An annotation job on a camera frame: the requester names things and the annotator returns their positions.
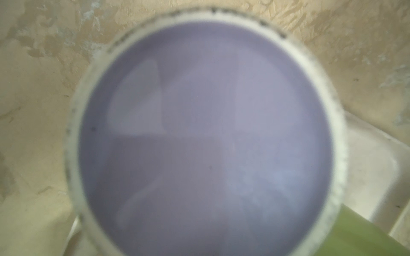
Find white plastic tray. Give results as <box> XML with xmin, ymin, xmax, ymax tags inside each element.
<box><xmin>62</xmin><ymin>110</ymin><xmax>410</xmax><ymax>256</ymax></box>

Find light green mug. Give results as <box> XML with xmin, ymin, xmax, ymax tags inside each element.
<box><xmin>315</xmin><ymin>205</ymin><xmax>410</xmax><ymax>256</ymax></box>

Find purple mug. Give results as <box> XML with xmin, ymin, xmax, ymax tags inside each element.
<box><xmin>64</xmin><ymin>6</ymin><xmax>348</xmax><ymax>256</ymax></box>

